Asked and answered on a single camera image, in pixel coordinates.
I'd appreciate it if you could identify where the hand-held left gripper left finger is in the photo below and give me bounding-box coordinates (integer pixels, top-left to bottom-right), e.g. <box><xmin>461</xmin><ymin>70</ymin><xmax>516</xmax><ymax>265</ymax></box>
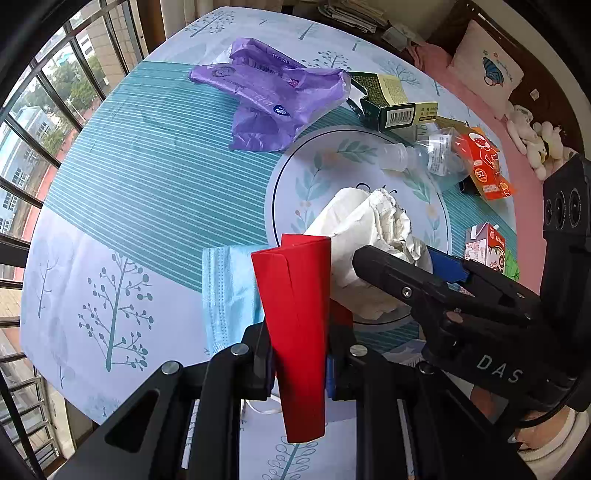
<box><xmin>55</xmin><ymin>320</ymin><xmax>278</xmax><ymax>480</ymax></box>

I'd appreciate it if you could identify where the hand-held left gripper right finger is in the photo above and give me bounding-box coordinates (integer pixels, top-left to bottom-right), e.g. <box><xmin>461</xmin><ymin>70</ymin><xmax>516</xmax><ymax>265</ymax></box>
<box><xmin>326</xmin><ymin>318</ymin><xmax>537</xmax><ymax>480</ymax></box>

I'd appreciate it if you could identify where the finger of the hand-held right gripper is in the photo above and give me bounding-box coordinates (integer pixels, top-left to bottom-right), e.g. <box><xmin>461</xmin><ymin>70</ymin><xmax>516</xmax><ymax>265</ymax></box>
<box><xmin>352</xmin><ymin>245</ymin><xmax>452</xmax><ymax>320</ymax></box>
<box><xmin>426</xmin><ymin>246</ymin><xmax>542</xmax><ymax>320</ymax></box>

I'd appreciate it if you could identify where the red paper envelope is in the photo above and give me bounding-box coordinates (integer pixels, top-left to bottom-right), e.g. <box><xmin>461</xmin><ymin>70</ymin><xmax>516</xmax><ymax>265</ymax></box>
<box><xmin>250</xmin><ymin>234</ymin><xmax>354</xmax><ymax>443</ymax></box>

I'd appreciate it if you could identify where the white paper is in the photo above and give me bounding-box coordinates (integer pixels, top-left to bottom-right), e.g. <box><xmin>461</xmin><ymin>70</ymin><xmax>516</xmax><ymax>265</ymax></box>
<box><xmin>305</xmin><ymin>187</ymin><xmax>435</xmax><ymax>320</ymax></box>

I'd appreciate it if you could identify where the clear plastic bottle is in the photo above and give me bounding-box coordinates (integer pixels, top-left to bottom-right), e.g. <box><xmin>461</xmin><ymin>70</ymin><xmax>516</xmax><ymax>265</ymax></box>
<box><xmin>382</xmin><ymin>121</ymin><xmax>467</xmax><ymax>178</ymax></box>

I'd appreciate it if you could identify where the person's right forearm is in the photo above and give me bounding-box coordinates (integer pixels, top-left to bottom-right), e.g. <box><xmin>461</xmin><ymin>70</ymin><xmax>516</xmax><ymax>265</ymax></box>
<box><xmin>512</xmin><ymin>408</ymin><xmax>580</xmax><ymax>462</ymax></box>

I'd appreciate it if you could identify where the small pink drink carton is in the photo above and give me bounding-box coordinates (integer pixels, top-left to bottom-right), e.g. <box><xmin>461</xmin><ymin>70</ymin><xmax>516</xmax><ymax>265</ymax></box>
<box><xmin>464</xmin><ymin>222</ymin><xmax>507</xmax><ymax>273</ymax></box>

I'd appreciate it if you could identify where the blue face mask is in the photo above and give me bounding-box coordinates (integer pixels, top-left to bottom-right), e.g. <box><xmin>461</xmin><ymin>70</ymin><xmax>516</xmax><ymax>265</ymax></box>
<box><xmin>202</xmin><ymin>246</ymin><xmax>266</xmax><ymax>356</ymax></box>

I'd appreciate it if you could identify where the pink bed sheet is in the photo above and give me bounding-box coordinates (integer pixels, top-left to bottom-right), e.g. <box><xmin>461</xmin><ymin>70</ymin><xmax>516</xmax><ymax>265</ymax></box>
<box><xmin>411</xmin><ymin>41</ymin><xmax>550</xmax><ymax>301</ymax></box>

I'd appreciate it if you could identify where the orange snack packet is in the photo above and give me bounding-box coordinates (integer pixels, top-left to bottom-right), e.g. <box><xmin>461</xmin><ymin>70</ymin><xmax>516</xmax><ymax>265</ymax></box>
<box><xmin>434</xmin><ymin>115</ymin><xmax>517</xmax><ymax>201</ymax></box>

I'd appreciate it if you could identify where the white plush toy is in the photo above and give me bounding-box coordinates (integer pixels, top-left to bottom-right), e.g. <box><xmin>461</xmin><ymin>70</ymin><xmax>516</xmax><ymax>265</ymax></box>
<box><xmin>505</xmin><ymin>104</ymin><xmax>578</xmax><ymax>178</ymax></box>

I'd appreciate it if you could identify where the green and gold carton box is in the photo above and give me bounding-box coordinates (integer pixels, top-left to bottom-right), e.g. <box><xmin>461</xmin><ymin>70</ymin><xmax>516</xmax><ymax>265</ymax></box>
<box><xmin>348</xmin><ymin>71</ymin><xmax>439</xmax><ymax>132</ymax></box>

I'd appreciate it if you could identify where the pink printed pillow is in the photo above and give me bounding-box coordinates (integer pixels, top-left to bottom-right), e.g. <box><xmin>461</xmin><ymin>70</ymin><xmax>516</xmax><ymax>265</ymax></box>
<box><xmin>450</xmin><ymin>19</ymin><xmax>525</xmax><ymax>118</ymax></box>

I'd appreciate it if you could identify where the tree print tablecloth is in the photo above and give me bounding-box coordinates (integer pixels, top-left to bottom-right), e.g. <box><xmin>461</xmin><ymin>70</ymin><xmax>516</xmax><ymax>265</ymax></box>
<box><xmin>21</xmin><ymin>7</ymin><xmax>522</xmax><ymax>480</ymax></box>

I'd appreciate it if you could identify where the purple plastic bag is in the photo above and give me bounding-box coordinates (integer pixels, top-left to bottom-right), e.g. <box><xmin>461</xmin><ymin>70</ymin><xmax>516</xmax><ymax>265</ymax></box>
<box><xmin>188</xmin><ymin>38</ymin><xmax>352</xmax><ymax>152</ymax></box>

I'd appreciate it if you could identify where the small pale box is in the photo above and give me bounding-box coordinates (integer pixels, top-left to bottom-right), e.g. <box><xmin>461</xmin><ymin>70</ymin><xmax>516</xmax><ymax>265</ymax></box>
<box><xmin>381</xmin><ymin>25</ymin><xmax>419</xmax><ymax>49</ymax></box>

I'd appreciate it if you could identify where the dark wooden headboard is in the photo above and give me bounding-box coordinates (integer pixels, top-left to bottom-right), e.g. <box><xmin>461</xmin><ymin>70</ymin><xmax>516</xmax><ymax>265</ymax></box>
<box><xmin>429</xmin><ymin>0</ymin><xmax>591</xmax><ymax>158</ymax></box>

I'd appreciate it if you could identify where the stack of papers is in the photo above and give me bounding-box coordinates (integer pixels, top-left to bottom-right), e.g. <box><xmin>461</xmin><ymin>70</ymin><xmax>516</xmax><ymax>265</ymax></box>
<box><xmin>318</xmin><ymin>0</ymin><xmax>391</xmax><ymax>33</ymax></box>

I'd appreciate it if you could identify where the dark wooden nightstand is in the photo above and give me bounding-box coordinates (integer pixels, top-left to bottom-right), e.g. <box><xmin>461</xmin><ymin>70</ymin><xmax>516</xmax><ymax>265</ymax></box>
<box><xmin>281</xmin><ymin>0</ymin><xmax>416</xmax><ymax>51</ymax></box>

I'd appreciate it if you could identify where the beige curtain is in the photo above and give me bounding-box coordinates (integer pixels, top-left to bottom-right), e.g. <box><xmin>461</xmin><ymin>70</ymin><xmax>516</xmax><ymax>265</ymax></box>
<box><xmin>191</xmin><ymin>0</ymin><xmax>220</xmax><ymax>21</ymax></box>

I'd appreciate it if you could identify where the barred window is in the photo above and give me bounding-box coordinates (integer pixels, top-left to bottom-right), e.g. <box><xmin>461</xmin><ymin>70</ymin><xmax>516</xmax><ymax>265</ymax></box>
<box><xmin>0</xmin><ymin>0</ymin><xmax>153</xmax><ymax>467</ymax></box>

